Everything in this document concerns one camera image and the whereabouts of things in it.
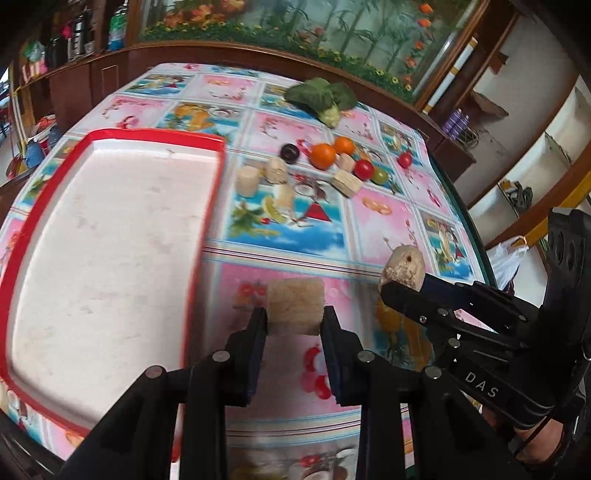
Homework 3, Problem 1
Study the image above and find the green grape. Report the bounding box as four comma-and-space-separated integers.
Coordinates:
372, 167, 390, 186

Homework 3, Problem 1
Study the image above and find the large orange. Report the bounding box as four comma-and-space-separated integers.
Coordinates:
308, 143, 337, 171

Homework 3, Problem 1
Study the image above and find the small red tomato far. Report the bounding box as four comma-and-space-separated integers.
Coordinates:
397, 152, 413, 169

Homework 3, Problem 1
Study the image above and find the colourful fruit print tablecloth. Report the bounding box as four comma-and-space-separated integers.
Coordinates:
1, 63, 493, 460

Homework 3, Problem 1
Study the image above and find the small beige sugarcane cube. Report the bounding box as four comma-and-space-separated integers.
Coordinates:
335, 153, 356, 173

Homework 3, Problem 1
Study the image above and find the purple cups stack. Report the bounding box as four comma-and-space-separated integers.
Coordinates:
442, 108, 469, 140

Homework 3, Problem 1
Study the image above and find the small orange right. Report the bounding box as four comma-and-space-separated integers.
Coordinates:
332, 136, 356, 156

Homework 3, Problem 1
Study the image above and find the red rimmed white tray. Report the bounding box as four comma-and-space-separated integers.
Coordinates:
1, 129, 225, 434

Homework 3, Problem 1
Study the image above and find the dark purple plum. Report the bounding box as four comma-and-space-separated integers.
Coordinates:
280, 143, 301, 164

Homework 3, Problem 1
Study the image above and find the beige sugarcane cylinder left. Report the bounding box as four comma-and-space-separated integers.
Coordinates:
235, 165, 260, 198

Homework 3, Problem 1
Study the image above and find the green leafy bok choy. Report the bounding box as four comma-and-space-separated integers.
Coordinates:
284, 77, 358, 129

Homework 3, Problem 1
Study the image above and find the wooden glass display cabinet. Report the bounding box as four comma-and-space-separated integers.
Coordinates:
13, 0, 492, 179

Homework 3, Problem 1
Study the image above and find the green plastic bottle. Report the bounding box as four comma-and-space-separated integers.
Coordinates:
107, 0, 128, 51

